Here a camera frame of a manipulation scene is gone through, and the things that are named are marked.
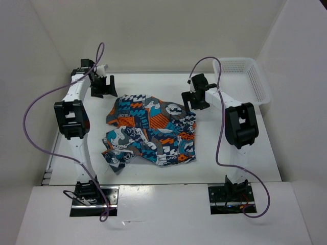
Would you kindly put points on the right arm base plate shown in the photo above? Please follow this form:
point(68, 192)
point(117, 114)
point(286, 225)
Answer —
point(220, 203)

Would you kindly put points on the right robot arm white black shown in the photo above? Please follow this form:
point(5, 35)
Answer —
point(239, 124)

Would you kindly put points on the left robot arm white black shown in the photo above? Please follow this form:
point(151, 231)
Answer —
point(74, 124)

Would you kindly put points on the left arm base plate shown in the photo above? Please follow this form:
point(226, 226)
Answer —
point(82, 207)

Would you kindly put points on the colourful patterned shorts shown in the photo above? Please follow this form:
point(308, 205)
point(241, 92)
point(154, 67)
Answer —
point(145, 126)

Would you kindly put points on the aluminium table edge rail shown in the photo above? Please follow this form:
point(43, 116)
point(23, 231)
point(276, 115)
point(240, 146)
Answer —
point(46, 179)

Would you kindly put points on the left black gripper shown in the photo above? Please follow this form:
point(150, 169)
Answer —
point(107, 89)

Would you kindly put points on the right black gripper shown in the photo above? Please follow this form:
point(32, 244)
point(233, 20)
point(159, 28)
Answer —
point(187, 96)

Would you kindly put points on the white perforated plastic basket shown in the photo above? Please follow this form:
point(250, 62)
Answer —
point(242, 79)

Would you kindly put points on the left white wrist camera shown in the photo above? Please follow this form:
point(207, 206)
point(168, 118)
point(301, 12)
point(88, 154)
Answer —
point(101, 70)

